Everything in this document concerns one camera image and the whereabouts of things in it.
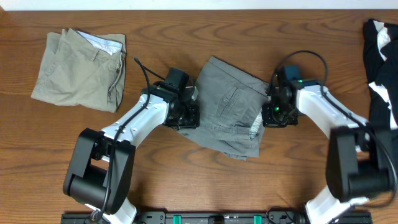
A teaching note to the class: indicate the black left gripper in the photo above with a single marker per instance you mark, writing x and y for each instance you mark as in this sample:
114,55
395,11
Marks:
194,122

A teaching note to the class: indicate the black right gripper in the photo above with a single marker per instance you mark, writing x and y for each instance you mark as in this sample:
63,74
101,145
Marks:
268,121

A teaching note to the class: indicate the grey shorts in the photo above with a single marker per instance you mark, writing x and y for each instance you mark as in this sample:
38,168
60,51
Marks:
231,103

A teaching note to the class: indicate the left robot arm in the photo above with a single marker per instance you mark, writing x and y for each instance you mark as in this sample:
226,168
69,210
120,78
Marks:
99,173

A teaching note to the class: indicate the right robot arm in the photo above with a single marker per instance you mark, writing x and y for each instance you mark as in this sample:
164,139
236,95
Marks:
359,163

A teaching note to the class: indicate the folded khaki shorts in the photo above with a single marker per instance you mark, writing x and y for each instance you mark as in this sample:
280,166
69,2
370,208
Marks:
82,69

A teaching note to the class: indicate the black and white garment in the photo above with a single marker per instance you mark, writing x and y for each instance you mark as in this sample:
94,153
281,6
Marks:
380,61

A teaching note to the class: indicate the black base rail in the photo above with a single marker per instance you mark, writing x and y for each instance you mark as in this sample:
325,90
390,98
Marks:
214,217

